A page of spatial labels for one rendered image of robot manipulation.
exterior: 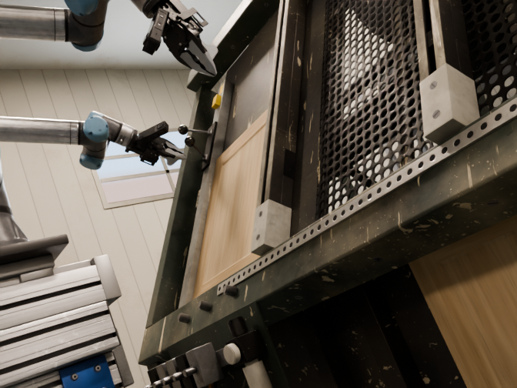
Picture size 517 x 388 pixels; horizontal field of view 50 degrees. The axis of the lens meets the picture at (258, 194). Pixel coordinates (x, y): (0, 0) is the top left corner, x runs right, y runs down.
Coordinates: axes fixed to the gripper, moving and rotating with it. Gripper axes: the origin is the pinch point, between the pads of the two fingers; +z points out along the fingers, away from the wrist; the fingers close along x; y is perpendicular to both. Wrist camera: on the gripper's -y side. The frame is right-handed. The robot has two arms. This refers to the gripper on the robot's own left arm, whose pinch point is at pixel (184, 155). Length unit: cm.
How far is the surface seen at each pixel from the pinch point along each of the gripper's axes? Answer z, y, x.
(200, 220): 8.2, 3.7, 26.8
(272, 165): 5, -41, 51
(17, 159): -49, 232, -243
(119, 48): -2, 152, -366
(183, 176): 7.5, 15.9, -10.1
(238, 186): 10.5, -17.2, 30.4
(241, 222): 11, -17, 46
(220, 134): 10.0, -9.2, -8.8
